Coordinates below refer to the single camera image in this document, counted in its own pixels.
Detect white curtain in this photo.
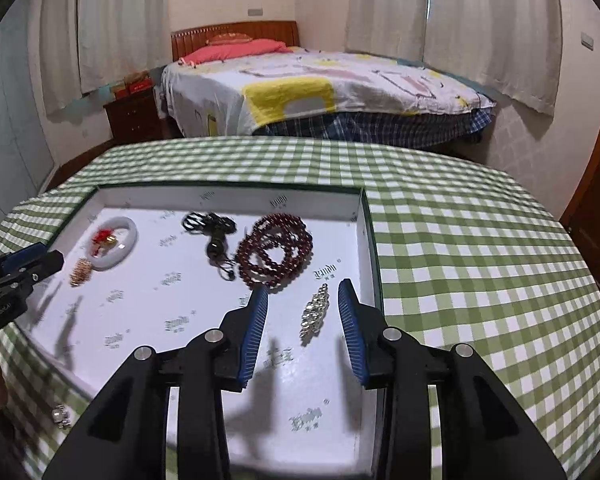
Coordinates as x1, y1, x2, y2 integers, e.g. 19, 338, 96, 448
346, 0, 562, 115
40, 0, 171, 114

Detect white jade bangle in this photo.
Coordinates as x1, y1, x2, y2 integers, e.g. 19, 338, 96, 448
85, 217, 138, 271

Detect pink pillow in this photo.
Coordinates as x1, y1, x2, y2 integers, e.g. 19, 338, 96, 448
178, 38, 294, 65

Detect wooden headboard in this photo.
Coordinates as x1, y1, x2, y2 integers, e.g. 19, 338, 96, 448
171, 20, 301, 62

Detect green white checkered tablecloth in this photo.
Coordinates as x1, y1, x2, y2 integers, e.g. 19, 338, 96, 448
0, 136, 600, 479

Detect dark green shallow tray box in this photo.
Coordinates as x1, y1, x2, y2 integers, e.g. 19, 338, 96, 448
18, 184, 381, 479

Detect red knotted cord charm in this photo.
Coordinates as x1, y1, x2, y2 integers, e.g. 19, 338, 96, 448
92, 229, 115, 256

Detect black cord bead pendant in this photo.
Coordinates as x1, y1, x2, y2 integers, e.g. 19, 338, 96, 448
181, 211, 237, 282

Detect red gift boxes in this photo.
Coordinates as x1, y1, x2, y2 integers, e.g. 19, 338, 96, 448
111, 72, 154, 100

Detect silver rhinestone leaf brooch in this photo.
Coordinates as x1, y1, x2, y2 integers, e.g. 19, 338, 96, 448
299, 284, 329, 346

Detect right white curtain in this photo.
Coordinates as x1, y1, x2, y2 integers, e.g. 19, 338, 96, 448
346, 0, 562, 115

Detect wall light switch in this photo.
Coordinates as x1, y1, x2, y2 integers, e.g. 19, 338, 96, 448
581, 32, 594, 51

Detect glass sliding wardrobe door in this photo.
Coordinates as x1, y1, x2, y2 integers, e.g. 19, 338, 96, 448
0, 0, 54, 223

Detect orange embroidered cushion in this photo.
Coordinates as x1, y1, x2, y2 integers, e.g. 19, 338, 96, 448
206, 32, 253, 47

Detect gold rhinestone brooch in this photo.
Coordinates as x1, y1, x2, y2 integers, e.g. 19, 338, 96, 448
69, 258, 93, 287

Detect silver pearl flower brooch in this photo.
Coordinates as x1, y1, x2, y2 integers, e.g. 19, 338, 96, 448
52, 404, 71, 429

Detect red gold charm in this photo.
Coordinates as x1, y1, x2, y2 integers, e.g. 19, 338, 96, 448
105, 235, 117, 248

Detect dark red bead bracelet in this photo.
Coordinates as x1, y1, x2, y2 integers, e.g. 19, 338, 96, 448
234, 212, 315, 293

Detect dark wooden nightstand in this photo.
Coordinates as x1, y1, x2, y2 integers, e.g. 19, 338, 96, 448
104, 88, 168, 145

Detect bed with patterned sheet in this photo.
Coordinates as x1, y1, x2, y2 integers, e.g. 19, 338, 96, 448
162, 48, 496, 150

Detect left white curtain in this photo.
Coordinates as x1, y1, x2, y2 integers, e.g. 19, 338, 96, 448
40, 0, 171, 114

